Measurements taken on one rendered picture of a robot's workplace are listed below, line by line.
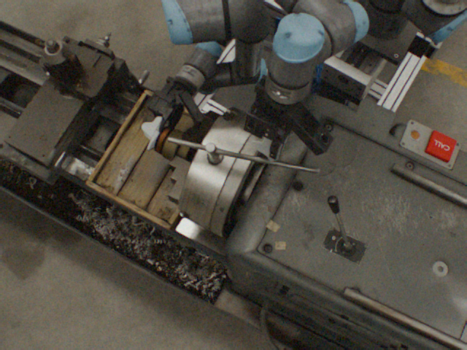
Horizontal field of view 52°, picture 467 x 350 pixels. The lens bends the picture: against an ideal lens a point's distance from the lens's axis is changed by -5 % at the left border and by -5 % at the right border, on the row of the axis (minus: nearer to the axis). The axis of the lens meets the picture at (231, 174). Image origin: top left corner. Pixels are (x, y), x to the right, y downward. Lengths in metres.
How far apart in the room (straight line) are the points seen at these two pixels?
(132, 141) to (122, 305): 1.01
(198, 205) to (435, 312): 0.58
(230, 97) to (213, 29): 1.27
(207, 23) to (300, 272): 0.57
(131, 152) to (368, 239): 0.80
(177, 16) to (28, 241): 1.70
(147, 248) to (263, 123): 0.95
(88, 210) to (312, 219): 1.02
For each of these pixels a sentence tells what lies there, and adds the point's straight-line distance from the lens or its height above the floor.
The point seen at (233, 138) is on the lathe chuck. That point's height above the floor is 1.23.
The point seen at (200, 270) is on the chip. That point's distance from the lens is 1.77.
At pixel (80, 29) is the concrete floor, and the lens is 3.01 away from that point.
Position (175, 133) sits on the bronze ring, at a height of 1.12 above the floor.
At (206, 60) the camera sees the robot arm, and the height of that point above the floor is 1.11.
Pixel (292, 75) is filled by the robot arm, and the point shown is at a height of 1.60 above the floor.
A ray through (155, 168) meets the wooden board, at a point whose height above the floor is 0.88.
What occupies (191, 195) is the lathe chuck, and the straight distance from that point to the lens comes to 1.19.
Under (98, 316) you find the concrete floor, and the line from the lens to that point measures 2.41.
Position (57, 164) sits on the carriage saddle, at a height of 0.91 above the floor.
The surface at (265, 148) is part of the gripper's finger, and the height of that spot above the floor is 1.37.
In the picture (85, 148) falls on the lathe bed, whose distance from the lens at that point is 1.64.
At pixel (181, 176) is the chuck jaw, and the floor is 1.11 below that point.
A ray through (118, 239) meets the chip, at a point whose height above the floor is 0.57.
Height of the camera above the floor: 2.31
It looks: 71 degrees down
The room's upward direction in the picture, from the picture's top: 4 degrees counter-clockwise
